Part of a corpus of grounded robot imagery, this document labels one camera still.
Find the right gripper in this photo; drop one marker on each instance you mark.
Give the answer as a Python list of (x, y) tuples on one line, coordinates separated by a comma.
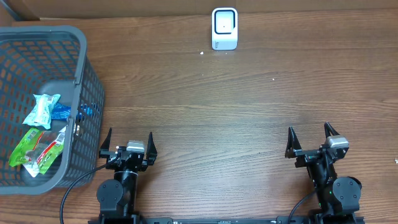
[(305, 156)]

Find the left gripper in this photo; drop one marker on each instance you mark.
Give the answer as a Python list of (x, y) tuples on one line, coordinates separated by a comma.
[(150, 155)]

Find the blue snack packet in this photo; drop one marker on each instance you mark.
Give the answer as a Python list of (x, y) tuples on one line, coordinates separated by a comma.
[(62, 112)]

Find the green snack bag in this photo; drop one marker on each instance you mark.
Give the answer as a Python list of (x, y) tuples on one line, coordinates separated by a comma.
[(41, 146)]

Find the teal snack packet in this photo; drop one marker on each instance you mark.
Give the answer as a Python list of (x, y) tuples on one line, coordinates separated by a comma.
[(41, 113)]

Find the white cosmetic tube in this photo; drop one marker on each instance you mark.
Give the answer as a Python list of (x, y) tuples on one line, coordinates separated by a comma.
[(32, 168)]

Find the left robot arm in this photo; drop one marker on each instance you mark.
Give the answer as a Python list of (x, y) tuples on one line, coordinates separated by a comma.
[(117, 195)]

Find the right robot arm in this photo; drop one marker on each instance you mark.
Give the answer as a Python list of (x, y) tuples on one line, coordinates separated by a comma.
[(338, 197)]

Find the white barcode scanner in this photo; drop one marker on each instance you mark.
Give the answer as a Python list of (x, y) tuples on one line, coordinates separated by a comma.
[(224, 28)]

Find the grey plastic shopping basket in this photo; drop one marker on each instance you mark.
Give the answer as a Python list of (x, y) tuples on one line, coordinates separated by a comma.
[(51, 60)]

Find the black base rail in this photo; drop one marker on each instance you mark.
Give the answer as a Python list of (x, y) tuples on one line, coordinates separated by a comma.
[(276, 220)]

